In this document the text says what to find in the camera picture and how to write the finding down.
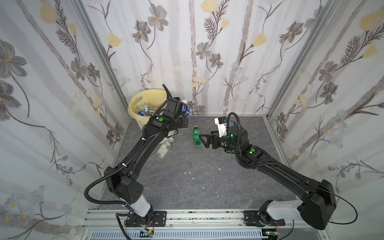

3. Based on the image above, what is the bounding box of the small green bottle yellow cap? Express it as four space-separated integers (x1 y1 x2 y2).
193 126 202 146

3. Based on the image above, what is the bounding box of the clear bottle blue label blue cap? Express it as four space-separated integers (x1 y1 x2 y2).
138 105 157 116

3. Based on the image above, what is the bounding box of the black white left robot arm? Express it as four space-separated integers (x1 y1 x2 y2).
84 85 188 226

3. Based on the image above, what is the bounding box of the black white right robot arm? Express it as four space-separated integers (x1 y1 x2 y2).
199 113 338 230

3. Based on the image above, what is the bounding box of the white bin yellow bag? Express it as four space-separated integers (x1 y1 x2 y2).
128 89 167 129

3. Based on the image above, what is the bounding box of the clear square bottle white cap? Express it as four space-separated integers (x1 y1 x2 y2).
157 137 174 159

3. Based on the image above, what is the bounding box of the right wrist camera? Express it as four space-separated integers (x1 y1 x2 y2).
215 117 227 138

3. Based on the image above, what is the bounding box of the aluminium mounting rail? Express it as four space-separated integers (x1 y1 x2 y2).
78 209 334 240

